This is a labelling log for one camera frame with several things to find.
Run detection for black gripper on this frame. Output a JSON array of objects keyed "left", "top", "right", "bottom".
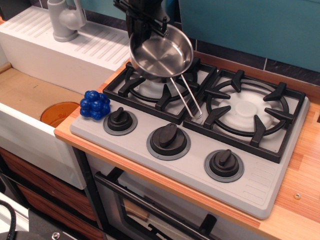
[{"left": 113, "top": 0, "right": 168, "bottom": 53}]

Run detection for stainless steel pan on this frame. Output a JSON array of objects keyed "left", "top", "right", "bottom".
[{"left": 129, "top": 24, "right": 203, "bottom": 119}]

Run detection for blue toy blueberry cluster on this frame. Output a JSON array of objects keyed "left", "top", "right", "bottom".
[{"left": 79, "top": 90, "right": 111, "bottom": 121}]

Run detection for black left stove knob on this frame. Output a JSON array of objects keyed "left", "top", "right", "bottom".
[{"left": 103, "top": 107, "right": 138, "bottom": 136}]

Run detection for black stove knob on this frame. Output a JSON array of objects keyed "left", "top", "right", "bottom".
[
  {"left": 146, "top": 123, "right": 191, "bottom": 161},
  {"left": 204, "top": 149, "right": 245, "bottom": 183},
  {"left": 103, "top": 107, "right": 138, "bottom": 136}
]

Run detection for black middle stove knob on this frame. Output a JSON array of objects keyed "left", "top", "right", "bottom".
[{"left": 146, "top": 123, "right": 191, "bottom": 161}]

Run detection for grey toy stove top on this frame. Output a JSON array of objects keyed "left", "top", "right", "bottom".
[{"left": 70, "top": 57, "right": 310, "bottom": 219}]

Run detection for black right stove knob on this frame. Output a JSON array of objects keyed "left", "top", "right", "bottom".
[{"left": 204, "top": 149, "right": 245, "bottom": 183}]

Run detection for grey toy faucet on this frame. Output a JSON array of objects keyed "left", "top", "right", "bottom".
[{"left": 47, "top": 0, "right": 86, "bottom": 42}]

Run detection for black left burner grate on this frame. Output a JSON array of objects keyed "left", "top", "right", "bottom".
[{"left": 103, "top": 57, "right": 217, "bottom": 125}]

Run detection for black burner grate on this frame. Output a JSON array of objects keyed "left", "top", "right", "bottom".
[
  {"left": 183, "top": 69, "right": 310, "bottom": 164},
  {"left": 103, "top": 57, "right": 217, "bottom": 125}
]

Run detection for white toy sink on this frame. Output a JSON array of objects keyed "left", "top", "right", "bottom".
[{"left": 0, "top": 6, "right": 130, "bottom": 190}]

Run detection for black right burner grate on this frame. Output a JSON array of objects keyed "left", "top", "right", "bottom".
[{"left": 183, "top": 69, "right": 310, "bottom": 164}]

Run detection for orange plastic plate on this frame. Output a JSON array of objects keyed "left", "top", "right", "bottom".
[{"left": 40, "top": 101, "right": 79, "bottom": 128}]

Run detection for wooden drawer fronts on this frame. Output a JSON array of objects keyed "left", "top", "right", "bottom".
[{"left": 0, "top": 148, "right": 105, "bottom": 240}]

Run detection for oven door with handle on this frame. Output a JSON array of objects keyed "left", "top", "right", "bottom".
[{"left": 93, "top": 166, "right": 251, "bottom": 240}]

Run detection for black braided cable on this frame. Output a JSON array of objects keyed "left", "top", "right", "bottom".
[{"left": 0, "top": 199, "right": 17, "bottom": 240}]

